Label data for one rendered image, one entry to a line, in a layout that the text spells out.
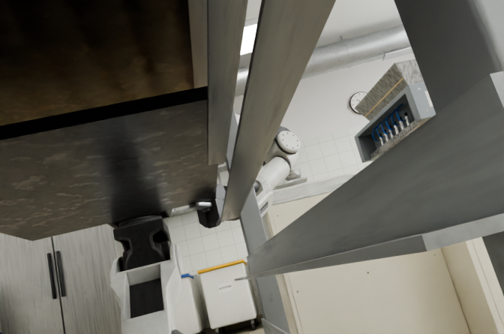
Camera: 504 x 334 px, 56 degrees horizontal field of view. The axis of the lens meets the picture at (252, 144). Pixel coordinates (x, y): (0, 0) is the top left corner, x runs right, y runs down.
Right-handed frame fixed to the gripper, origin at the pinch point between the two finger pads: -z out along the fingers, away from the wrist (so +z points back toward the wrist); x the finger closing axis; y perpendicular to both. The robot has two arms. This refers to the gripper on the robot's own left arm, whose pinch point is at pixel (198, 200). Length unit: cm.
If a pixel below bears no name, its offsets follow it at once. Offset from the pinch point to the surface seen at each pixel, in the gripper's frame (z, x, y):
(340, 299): 100, -36, -2
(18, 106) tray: -53, 8, 7
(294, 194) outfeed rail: 97, 10, -8
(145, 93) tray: -42.1, 8.1, 19.1
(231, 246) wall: 456, 24, -223
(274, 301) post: -29.3, -23.1, 25.2
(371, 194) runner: -76, -17, 50
